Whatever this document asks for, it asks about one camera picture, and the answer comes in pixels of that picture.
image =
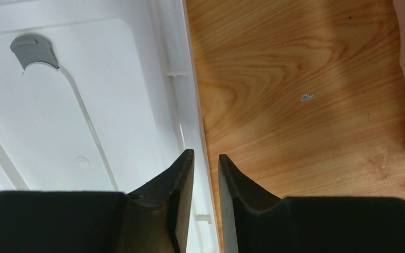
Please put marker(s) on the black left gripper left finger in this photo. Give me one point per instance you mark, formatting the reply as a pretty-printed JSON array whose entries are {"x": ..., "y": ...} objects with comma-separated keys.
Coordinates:
[{"x": 153, "y": 218}]

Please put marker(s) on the white plastic bin lid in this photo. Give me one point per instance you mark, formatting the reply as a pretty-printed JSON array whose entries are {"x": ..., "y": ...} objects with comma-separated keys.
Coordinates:
[{"x": 101, "y": 95}]

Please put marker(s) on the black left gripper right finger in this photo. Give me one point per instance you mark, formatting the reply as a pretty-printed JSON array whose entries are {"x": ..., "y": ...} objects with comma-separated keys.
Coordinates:
[{"x": 255, "y": 220}]

